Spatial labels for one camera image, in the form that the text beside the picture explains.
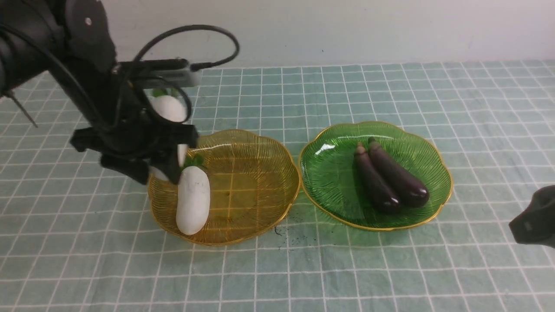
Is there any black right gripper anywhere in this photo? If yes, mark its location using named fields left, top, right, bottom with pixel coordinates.
left=509, top=185, right=555, bottom=249

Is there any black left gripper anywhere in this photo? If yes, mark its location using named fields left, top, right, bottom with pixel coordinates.
left=70, top=110, right=199, bottom=185

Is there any white radish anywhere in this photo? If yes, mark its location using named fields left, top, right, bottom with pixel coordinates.
left=175, top=154, right=211, bottom=236
left=147, top=89, right=191, bottom=182

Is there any purple eggplant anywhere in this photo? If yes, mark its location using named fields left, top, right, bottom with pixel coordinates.
left=368, top=137, right=430, bottom=208
left=353, top=142, right=401, bottom=215

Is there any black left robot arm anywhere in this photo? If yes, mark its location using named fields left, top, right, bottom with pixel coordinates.
left=1, top=0, right=199, bottom=184

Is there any green checkered tablecloth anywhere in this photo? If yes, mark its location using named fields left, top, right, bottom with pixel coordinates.
left=0, top=60, right=554, bottom=312

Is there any black wrist camera with cable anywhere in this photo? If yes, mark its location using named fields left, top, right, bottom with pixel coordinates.
left=113, top=24, right=240, bottom=126

